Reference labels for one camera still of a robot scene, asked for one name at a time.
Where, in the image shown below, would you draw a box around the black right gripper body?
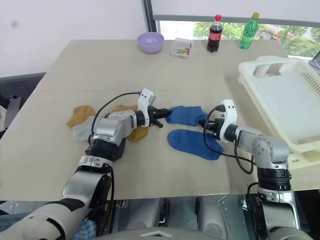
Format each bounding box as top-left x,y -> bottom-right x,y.
206,116 -> 225,139

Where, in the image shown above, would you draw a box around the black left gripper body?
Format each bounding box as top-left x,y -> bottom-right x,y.
147,105 -> 162,126

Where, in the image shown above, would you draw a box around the blue sock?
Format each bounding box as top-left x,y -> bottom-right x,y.
164,105 -> 210,128
166,128 -> 226,162

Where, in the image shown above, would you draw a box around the mustard yellow sock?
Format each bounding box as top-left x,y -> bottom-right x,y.
65,104 -> 97,130
109,103 -> 150,144

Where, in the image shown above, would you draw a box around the white plastic basket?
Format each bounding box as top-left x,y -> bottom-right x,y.
237,55 -> 320,171

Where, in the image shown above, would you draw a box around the light grey sock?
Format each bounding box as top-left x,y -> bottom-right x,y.
72,115 -> 97,144

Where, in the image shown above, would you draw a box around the assorted coloured clips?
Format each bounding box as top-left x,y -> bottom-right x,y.
175,44 -> 193,57

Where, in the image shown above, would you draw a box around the clear plastic box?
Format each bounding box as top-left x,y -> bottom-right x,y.
170,37 -> 196,60

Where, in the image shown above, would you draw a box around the purple plastic bowl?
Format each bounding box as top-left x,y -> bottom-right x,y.
136,32 -> 165,55

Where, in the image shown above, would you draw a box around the cola bottle red cap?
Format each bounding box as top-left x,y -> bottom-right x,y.
206,14 -> 224,54

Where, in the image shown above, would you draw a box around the grey rounded robot body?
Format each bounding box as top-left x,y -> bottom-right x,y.
94,194 -> 253,240

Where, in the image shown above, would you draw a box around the green bottle yellow cap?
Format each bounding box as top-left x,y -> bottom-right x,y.
239,12 -> 261,50

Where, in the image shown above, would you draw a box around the white roller blind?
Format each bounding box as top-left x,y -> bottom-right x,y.
151,0 -> 320,26

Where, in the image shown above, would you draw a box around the blue checked cloth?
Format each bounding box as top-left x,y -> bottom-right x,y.
71,219 -> 99,240

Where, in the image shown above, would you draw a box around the dark grey low cabinet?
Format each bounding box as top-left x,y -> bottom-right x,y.
0,72 -> 47,106

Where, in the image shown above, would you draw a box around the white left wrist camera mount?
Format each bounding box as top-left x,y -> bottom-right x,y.
136,88 -> 157,127

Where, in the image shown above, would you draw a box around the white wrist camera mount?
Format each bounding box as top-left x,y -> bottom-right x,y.
136,88 -> 157,127
216,99 -> 238,144

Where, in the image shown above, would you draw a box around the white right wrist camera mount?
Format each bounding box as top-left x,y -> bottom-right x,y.
216,99 -> 238,144

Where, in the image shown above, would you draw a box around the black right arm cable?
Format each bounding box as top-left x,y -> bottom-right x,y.
202,104 -> 256,175

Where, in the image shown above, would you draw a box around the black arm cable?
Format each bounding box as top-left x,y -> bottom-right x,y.
87,92 -> 141,145
202,104 -> 256,175

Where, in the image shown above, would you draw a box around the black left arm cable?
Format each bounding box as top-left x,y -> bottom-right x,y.
87,92 -> 141,145

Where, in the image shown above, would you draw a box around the dark window frame post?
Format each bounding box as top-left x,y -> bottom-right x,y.
144,0 -> 161,34

